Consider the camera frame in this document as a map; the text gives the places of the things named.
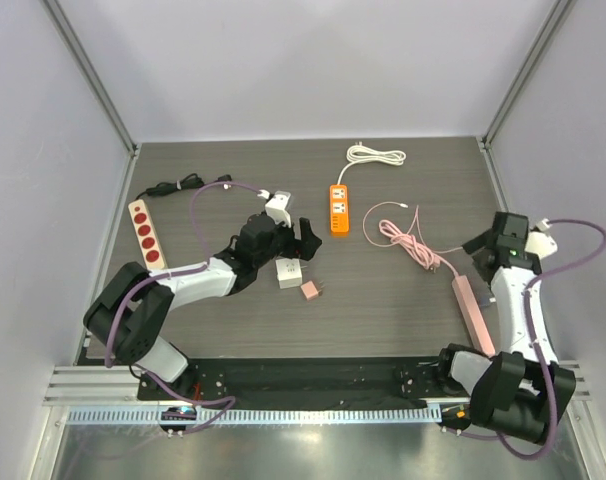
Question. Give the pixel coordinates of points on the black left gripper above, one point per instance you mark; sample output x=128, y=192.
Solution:
x=302, y=248

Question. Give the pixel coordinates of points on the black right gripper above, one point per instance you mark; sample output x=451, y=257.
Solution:
x=481, y=251

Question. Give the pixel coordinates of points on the white cube socket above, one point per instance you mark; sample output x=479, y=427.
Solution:
x=289, y=273

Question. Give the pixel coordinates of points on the pink plug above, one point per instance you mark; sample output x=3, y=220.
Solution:
x=312, y=290

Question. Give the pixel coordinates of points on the beige red power strip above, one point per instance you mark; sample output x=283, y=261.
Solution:
x=146, y=235

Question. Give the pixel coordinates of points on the pink power strip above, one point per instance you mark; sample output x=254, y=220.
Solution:
x=473, y=318

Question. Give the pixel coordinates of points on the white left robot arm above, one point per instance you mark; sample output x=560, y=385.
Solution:
x=129, y=313

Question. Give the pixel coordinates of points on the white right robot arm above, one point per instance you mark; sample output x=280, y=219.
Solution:
x=521, y=391

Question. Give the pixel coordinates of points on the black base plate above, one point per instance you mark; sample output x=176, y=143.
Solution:
x=415, y=377

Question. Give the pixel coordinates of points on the white slotted cable duct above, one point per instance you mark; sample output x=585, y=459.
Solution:
x=148, y=415

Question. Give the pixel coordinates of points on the left aluminium frame post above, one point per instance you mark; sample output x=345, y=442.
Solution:
x=78, y=53

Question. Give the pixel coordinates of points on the aluminium frame post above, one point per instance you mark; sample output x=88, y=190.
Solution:
x=552, y=23
x=78, y=53

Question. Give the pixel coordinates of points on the right aluminium frame post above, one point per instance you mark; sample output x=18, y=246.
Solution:
x=552, y=23

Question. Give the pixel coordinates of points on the aluminium front rail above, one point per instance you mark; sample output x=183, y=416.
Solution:
x=96, y=384

